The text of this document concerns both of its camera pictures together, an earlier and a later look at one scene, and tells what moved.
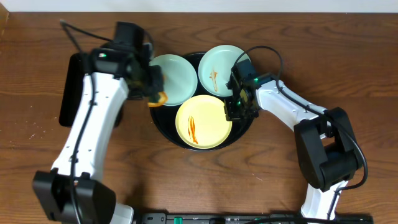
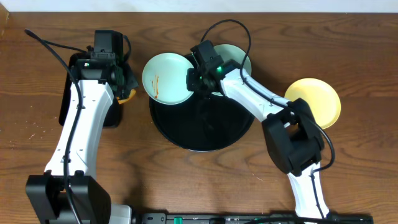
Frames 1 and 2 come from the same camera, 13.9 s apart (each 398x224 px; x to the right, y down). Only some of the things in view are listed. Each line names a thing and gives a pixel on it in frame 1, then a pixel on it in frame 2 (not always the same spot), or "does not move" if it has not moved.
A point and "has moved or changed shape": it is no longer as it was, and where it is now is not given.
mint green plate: (180, 78) does not move
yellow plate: (201, 121) → (324, 104)
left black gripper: (156, 75) → (130, 81)
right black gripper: (232, 115) → (190, 83)
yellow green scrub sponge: (163, 98) has moved or changed shape
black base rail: (185, 218) does not move
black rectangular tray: (79, 64) does not move
